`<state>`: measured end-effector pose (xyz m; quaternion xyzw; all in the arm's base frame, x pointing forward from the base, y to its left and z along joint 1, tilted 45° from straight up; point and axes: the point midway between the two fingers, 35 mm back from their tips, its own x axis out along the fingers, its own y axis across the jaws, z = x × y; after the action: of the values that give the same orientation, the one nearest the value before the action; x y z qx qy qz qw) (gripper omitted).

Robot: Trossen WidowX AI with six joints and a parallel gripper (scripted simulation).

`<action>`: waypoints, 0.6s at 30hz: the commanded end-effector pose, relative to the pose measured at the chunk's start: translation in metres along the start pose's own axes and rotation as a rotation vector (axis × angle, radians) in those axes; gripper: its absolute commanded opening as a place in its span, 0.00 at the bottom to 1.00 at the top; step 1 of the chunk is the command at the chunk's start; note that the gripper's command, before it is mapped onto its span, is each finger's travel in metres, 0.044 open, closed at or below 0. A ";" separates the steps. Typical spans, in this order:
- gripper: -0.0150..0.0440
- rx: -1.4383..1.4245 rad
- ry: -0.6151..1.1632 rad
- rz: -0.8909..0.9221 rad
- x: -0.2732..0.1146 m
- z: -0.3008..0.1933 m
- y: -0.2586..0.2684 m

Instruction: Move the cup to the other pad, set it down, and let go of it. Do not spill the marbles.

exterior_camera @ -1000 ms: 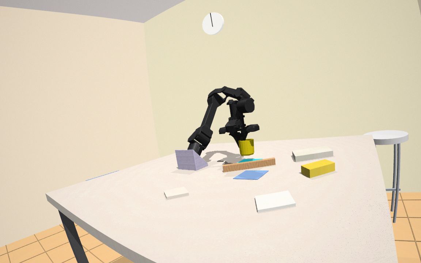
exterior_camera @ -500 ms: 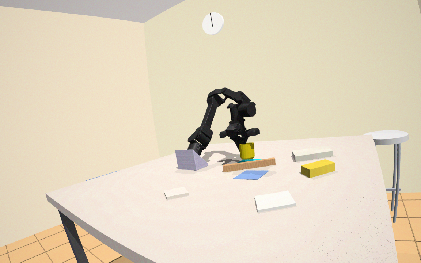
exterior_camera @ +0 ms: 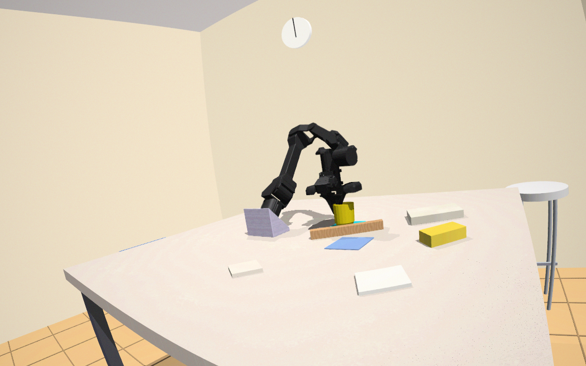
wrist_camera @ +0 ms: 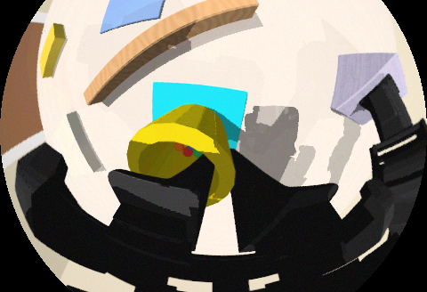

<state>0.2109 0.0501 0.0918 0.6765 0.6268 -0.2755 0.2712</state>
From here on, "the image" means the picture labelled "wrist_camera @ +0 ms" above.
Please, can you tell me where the yellow cup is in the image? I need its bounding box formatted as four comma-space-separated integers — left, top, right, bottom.
127, 104, 235, 207

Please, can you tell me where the yellow rectangular block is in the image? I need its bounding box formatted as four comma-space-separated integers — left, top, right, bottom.
39, 22, 67, 78

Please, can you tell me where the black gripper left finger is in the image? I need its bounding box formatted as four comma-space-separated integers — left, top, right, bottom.
108, 154, 214, 252

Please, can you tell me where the tan wooden bar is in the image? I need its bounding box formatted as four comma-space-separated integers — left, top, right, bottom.
83, 0, 259, 106

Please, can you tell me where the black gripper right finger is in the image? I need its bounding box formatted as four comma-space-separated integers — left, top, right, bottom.
230, 149, 339, 253

